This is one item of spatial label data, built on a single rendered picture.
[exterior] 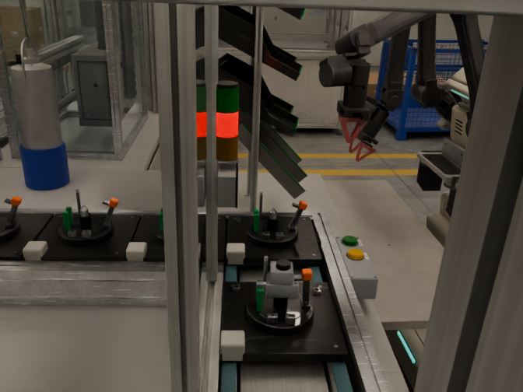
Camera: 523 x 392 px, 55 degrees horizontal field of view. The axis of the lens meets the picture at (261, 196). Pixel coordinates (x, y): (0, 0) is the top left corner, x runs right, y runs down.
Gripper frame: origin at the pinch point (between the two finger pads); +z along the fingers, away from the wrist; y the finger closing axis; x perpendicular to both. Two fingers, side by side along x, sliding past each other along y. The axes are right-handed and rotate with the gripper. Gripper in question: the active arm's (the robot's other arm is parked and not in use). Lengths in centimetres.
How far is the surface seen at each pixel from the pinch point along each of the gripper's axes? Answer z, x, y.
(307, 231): 25.9, -9.4, 2.4
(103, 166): 37, -84, -74
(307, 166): 122, 38, -306
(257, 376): 31, -25, 51
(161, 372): 37, -44, 44
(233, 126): -10.3, -30.4, 26.2
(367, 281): 27.7, 2.6, 24.1
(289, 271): 14.4, -18.8, 41.0
